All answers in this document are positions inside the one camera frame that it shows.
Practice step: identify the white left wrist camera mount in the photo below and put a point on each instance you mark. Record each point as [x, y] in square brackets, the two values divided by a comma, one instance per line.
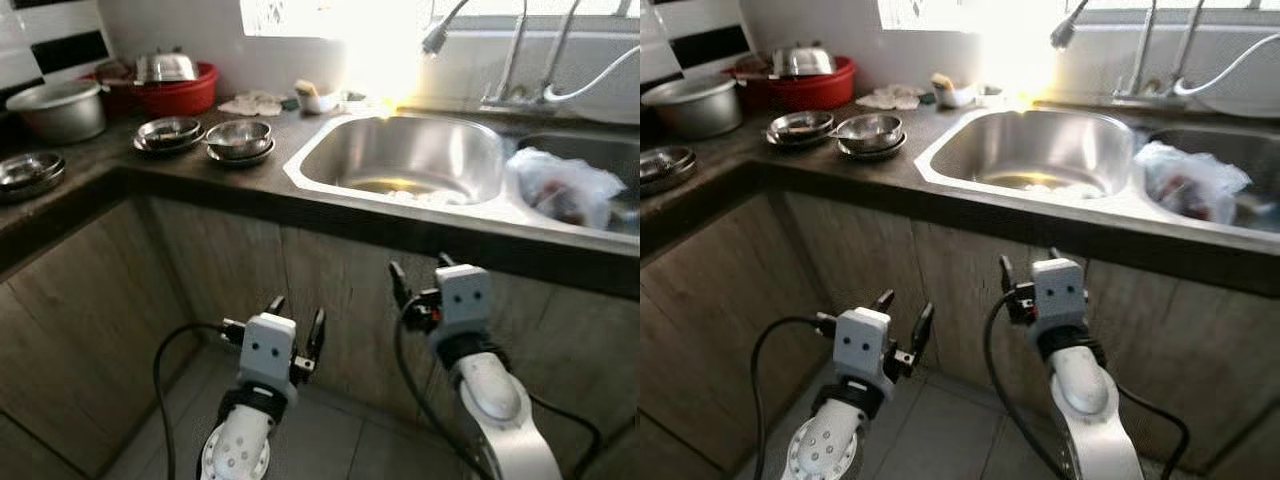
[268, 350]
[862, 345]

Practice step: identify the small white cup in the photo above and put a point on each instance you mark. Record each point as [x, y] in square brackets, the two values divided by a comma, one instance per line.
[320, 102]
[957, 96]

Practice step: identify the stainless steel bowl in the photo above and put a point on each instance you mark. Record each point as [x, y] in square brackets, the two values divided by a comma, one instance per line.
[870, 130]
[240, 160]
[872, 154]
[238, 138]
[802, 123]
[168, 130]

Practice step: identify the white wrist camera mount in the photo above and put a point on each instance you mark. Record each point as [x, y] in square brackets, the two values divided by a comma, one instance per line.
[268, 350]
[463, 300]
[862, 345]
[1060, 295]

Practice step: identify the bright window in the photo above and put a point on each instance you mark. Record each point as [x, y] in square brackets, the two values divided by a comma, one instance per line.
[300, 15]
[940, 12]

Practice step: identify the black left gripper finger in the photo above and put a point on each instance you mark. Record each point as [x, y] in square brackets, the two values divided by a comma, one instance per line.
[275, 306]
[884, 300]
[316, 335]
[922, 328]

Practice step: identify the yellow sponge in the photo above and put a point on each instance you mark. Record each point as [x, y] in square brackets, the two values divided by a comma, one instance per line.
[306, 87]
[943, 81]

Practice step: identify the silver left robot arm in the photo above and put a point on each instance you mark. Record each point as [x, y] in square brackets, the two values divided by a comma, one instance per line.
[825, 450]
[235, 450]

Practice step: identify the small red plastic basin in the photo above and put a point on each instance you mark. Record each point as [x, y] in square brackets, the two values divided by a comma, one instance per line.
[115, 98]
[755, 92]

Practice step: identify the large red plastic basin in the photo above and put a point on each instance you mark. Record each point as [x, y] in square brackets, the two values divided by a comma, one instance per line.
[815, 93]
[175, 100]

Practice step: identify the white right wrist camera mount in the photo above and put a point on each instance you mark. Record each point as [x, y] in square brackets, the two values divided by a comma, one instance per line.
[463, 300]
[1060, 295]

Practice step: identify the large grey metal pot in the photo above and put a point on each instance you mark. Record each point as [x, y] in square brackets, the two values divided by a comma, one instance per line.
[695, 110]
[60, 115]

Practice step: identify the crumpled white cloth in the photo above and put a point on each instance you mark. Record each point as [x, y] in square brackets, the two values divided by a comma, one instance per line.
[250, 103]
[890, 97]

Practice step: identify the stainless steel domed lid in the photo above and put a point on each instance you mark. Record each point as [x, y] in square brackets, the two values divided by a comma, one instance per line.
[165, 68]
[803, 62]

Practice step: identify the chrome gooseneck faucet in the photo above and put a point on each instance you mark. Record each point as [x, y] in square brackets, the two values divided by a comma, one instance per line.
[435, 38]
[1062, 35]

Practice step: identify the stainless steel double sink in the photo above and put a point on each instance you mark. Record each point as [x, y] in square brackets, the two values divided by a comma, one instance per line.
[1050, 150]
[420, 155]

